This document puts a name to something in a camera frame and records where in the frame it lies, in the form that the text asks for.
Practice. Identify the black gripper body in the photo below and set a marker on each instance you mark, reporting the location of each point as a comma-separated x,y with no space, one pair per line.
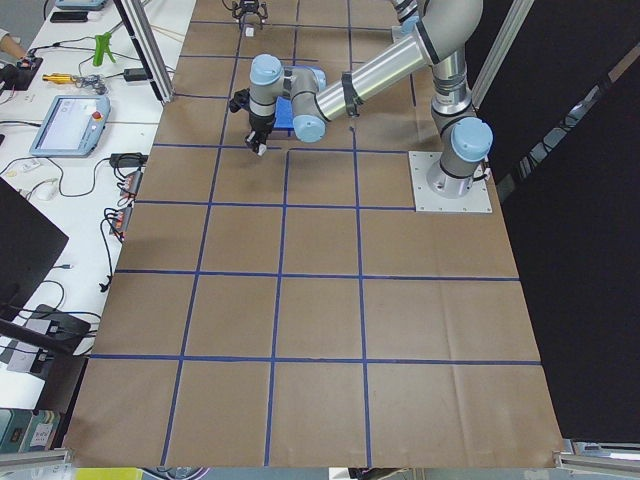
247,8
260,123

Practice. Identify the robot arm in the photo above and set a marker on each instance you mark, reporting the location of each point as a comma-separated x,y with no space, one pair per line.
436,40

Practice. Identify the blue plastic tray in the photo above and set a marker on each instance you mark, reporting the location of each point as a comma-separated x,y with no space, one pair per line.
284,115

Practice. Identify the black power adapter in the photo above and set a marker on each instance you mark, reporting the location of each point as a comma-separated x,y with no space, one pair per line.
135,75

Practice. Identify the teach pendant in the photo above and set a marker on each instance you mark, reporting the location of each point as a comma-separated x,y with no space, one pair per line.
72,127

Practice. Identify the yellow tool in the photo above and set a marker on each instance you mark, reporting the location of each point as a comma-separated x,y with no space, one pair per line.
59,78

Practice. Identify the white computer mouse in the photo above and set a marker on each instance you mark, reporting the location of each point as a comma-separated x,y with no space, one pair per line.
46,191

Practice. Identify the black monitor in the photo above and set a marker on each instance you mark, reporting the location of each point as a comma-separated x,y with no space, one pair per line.
30,246

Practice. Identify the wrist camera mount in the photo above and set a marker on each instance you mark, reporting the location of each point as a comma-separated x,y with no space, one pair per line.
240,101

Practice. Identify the aluminium frame post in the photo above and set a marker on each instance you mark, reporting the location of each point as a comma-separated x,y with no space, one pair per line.
139,30

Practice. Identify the green handled reacher grabber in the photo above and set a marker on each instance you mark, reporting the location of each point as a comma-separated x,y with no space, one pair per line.
102,49

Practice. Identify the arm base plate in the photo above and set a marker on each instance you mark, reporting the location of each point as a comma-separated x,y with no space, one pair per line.
436,192

